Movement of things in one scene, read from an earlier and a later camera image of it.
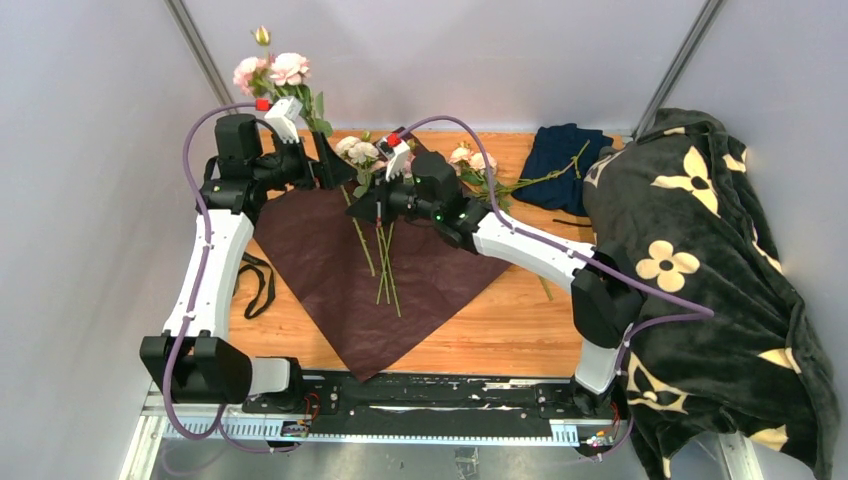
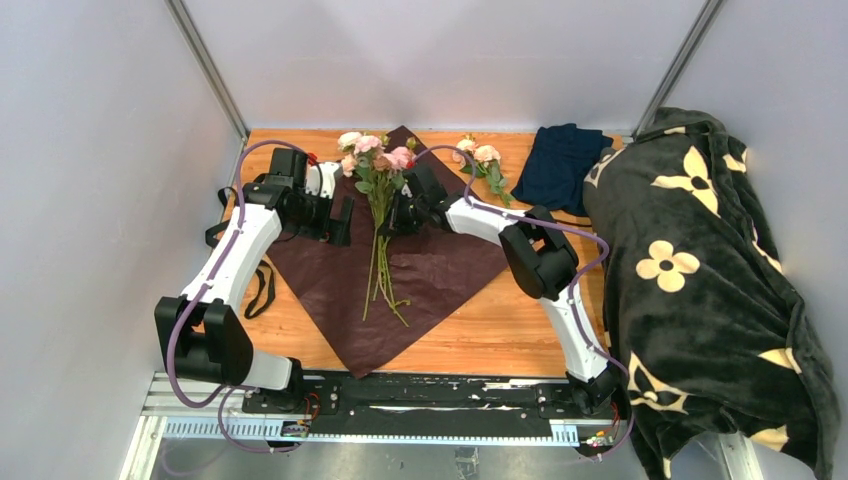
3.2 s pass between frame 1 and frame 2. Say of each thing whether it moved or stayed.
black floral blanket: stayed
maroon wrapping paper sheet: stayed
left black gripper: moved
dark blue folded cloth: stayed
